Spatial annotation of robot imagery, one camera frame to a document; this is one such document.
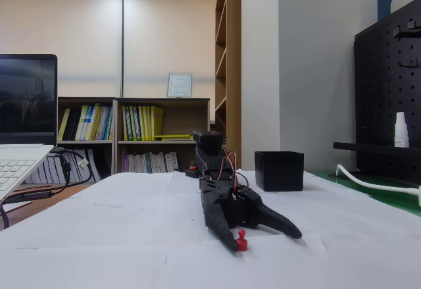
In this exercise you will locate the framed certificate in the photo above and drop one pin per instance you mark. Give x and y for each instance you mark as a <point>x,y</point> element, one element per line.
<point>179,85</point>

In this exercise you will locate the black pegboard tray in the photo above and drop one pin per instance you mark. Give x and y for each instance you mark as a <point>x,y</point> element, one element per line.
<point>361,147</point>

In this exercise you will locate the thin yellow book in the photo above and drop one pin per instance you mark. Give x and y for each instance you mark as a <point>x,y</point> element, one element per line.
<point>64,124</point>

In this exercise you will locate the black pegboard hook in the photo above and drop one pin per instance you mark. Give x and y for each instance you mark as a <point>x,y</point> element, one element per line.
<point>404,32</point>
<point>409,64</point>

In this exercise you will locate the black binder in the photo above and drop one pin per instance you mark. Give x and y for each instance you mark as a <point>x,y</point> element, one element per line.
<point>73,124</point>

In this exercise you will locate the tall wooden shelf unit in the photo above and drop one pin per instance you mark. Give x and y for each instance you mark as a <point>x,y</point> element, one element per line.
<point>233,71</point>

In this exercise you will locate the orange black table clamp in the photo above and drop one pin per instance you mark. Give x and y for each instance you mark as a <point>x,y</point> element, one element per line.
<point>190,172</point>

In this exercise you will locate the low wooden bookshelf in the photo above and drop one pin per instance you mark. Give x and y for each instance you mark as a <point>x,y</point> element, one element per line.
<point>85,99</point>
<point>184,118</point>

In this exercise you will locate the white laptop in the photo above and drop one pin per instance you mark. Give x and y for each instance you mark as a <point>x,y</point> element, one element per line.
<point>26,104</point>

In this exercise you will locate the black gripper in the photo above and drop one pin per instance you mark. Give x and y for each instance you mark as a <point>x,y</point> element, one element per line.
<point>237,210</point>

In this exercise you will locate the small white bottle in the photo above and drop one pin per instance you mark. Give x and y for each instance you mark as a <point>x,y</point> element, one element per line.
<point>401,131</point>

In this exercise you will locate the black square plastic cup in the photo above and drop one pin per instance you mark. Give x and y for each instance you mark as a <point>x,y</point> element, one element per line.
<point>279,173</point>

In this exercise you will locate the red pawn piece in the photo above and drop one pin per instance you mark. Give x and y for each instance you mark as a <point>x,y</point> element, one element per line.
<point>242,244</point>

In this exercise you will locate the flat yellow folder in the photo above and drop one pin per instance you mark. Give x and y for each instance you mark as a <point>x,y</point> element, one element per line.
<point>174,136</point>

